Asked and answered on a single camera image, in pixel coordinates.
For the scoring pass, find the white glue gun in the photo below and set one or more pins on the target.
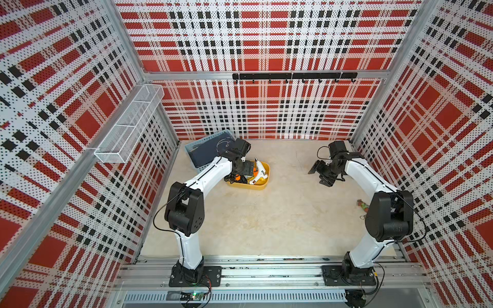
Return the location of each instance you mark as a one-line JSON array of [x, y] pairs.
[[260, 173]]

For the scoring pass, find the orange glue gun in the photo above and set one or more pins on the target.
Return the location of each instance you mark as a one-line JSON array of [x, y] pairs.
[[243, 179]]

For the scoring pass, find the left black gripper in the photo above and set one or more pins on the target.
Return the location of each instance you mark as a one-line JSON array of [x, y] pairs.
[[249, 168]]

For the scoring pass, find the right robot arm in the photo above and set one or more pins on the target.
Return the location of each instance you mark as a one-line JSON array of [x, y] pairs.
[[389, 218]]

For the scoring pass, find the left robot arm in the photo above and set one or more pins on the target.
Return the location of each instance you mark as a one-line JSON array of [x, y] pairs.
[[185, 208]]

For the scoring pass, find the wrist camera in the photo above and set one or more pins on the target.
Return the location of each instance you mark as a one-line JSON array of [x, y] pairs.
[[336, 148], [240, 147]]

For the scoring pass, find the yellow storage box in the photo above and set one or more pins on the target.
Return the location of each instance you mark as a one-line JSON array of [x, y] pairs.
[[252, 187]]

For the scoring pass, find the white wire wall basket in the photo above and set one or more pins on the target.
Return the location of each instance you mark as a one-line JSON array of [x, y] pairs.
[[119, 144]]

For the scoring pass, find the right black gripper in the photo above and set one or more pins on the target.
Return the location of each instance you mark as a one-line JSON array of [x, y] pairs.
[[318, 165]]

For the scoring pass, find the green circuit board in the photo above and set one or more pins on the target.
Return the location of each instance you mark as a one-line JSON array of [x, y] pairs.
[[195, 296]]

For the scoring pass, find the small keychain toy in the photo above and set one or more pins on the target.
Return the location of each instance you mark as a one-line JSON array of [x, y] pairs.
[[365, 207]]

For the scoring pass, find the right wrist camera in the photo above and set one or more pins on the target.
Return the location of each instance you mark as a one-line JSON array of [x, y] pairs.
[[336, 148]]

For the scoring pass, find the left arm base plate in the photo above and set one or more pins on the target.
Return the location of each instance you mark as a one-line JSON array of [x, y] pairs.
[[203, 275]]

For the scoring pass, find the dark cloth in basket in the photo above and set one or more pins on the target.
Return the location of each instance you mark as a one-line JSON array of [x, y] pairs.
[[205, 152]]

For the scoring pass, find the blue plastic basket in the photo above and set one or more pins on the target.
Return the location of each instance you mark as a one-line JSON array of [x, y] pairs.
[[190, 146]]

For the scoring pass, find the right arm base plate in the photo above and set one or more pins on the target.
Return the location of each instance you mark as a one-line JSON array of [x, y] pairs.
[[339, 276]]

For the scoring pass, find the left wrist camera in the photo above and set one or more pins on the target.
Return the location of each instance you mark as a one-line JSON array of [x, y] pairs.
[[240, 147]]

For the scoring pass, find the black hook rail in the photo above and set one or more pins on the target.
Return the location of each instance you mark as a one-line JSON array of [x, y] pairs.
[[336, 76]]

